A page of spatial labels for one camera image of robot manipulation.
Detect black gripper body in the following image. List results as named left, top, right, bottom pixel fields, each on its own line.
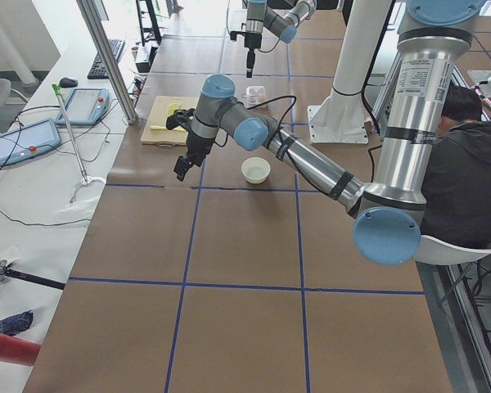
left=178, top=132, right=215, bottom=168
left=244, top=31, right=262, bottom=50

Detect clear plastic egg box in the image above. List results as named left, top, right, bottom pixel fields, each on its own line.
left=241, top=85, right=267, bottom=108

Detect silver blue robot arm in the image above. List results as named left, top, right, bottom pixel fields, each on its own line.
left=166, top=1, right=483, bottom=265
left=242, top=0, right=317, bottom=78

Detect yellow lemon slices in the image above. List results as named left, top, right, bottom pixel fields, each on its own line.
left=167, top=99, right=182, bottom=117

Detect wooden cutting board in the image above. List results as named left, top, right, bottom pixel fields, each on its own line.
left=140, top=96, right=198, bottom=146

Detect white round bowl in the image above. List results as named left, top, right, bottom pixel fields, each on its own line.
left=241, top=157, right=271, bottom=184

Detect blue teach pendant far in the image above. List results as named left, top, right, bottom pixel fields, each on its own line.
left=65, top=88, right=110, bottom=127

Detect blue teach pendant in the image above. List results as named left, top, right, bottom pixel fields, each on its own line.
left=0, top=119, right=61, bottom=166
left=65, top=88, right=110, bottom=127

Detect black keyboard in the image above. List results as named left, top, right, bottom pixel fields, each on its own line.
left=86, top=38, right=126, bottom=80

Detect black computer mouse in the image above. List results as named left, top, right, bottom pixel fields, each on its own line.
left=59, top=77, right=79, bottom=88

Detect metal rod green tip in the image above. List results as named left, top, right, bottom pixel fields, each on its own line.
left=52, top=84, right=89, bottom=185

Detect blue teach pendant near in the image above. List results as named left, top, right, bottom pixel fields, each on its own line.
left=0, top=119, right=61, bottom=166

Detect black tripod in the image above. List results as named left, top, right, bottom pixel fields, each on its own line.
left=0, top=260, right=65, bottom=290

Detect dark blue folded cloth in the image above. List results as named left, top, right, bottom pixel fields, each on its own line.
left=0, top=310, right=34, bottom=336

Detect white chair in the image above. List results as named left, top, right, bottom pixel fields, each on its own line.
left=412, top=233, right=491, bottom=304

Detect person in black jacket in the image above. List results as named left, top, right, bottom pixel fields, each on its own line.
left=421, top=85, right=491, bottom=249

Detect red cylinder bottle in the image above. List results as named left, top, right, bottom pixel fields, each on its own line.
left=0, top=333, right=41, bottom=366

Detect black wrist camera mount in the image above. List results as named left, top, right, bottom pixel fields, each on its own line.
left=165, top=108, right=195, bottom=132

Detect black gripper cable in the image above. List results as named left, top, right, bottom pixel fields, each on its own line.
left=212, top=95, right=298, bottom=148

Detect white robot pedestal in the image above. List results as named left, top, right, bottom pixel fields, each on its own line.
left=308, top=0, right=394, bottom=144

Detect aluminium frame post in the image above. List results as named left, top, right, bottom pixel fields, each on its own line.
left=76, top=0, right=138, bottom=124

